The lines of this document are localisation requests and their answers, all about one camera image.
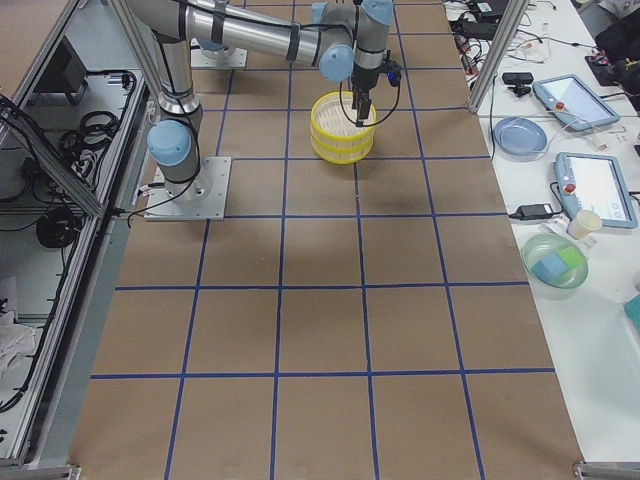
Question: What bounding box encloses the paper cup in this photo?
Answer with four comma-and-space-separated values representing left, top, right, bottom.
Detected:
566, 210, 603, 240

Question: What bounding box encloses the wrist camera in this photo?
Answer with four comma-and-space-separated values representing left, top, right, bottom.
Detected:
381, 59, 402, 88

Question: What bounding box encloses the yellow rimmed steamer basket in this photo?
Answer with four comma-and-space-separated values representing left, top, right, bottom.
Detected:
310, 134, 374, 165

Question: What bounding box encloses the upper teach pendant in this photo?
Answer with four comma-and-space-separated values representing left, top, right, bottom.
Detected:
532, 74, 620, 131

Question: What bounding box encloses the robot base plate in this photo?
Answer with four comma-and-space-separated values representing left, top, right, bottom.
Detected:
191, 48, 247, 70
144, 157, 232, 221

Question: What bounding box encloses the blue plate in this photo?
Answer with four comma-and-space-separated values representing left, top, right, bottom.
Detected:
494, 117, 548, 161

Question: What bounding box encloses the green bowl with sponges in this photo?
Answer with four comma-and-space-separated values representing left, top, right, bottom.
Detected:
521, 233, 589, 300

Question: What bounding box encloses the teach pendant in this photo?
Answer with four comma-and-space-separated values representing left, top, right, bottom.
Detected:
532, 74, 620, 131
554, 152, 638, 229

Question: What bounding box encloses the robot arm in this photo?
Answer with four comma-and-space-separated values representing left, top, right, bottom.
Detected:
126, 1, 401, 185

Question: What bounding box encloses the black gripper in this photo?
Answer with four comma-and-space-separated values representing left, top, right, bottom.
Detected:
351, 67, 380, 126

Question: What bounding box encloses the lower teach pendant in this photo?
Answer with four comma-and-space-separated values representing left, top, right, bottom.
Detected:
554, 152, 638, 229

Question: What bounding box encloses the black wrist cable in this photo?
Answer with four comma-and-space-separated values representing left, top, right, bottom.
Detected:
337, 0, 405, 128

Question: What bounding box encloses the aluminium frame post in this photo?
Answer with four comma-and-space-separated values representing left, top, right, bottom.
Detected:
467, 0, 529, 114

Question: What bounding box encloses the black webcam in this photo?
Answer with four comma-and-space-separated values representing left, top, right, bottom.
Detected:
502, 72, 534, 98

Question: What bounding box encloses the black power adapter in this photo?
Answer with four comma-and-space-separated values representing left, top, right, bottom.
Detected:
509, 203, 556, 221

